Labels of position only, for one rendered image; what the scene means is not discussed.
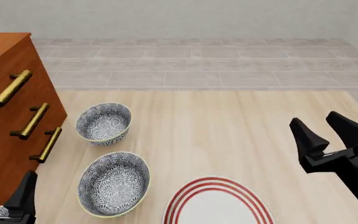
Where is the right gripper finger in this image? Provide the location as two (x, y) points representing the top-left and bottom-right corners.
(325, 110), (358, 149)
(288, 117), (331, 162)

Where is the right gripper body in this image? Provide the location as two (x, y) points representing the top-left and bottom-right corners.
(299, 147), (358, 175)

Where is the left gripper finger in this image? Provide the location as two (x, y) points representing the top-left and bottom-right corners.
(4, 170), (39, 218)

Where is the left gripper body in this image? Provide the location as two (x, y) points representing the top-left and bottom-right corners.
(0, 215), (37, 224)

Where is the large patterned bowl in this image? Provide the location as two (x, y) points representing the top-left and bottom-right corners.
(77, 151), (151, 219)

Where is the small patterned bowl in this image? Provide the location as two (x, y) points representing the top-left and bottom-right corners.
(75, 102), (133, 147)

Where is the white plate with red rings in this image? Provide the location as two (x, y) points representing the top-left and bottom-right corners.
(162, 174), (276, 224)

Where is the small brass cabinet handle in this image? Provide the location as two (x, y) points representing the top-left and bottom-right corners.
(29, 127), (63, 164)

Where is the medium brass cabinet handle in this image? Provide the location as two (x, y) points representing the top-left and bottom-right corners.
(9, 102), (50, 141)

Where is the large brass cabinet handle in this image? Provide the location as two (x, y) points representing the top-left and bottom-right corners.
(0, 69), (33, 108)

